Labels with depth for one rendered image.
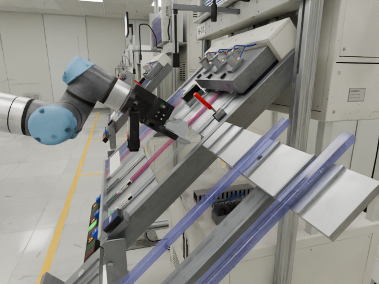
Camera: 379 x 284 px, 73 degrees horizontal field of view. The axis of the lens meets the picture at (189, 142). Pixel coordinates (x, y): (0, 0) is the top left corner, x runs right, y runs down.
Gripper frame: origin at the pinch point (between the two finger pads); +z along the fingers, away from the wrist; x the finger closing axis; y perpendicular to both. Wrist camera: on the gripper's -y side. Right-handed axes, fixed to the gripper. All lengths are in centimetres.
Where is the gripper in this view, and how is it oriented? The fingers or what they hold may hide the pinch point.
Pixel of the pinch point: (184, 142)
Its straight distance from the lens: 74.9
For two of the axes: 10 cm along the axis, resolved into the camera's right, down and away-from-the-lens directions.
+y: 5.2, -8.5, -0.6
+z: 8.1, 4.6, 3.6
